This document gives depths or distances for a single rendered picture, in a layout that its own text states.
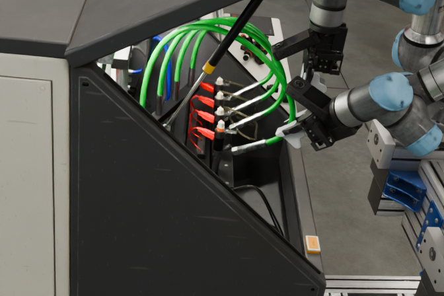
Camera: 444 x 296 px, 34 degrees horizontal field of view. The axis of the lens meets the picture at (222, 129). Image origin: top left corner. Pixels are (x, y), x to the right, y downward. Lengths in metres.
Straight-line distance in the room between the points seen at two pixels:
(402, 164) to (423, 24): 0.41
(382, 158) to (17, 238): 1.08
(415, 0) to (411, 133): 0.31
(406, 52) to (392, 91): 0.77
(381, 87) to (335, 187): 2.23
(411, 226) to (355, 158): 1.63
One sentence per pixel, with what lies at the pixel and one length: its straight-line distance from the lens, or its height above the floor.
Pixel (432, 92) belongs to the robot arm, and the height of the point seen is 1.40.
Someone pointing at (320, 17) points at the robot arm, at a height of 1.47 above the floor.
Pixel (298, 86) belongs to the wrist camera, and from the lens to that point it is 1.54.
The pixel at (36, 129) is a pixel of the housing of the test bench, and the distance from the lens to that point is 1.43.
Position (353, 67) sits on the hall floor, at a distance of 4.78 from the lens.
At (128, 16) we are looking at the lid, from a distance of 1.31.
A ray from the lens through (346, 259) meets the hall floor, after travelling 3.21.
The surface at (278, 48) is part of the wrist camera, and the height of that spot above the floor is 1.38.
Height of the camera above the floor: 2.10
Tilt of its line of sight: 33 degrees down
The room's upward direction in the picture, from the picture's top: 8 degrees clockwise
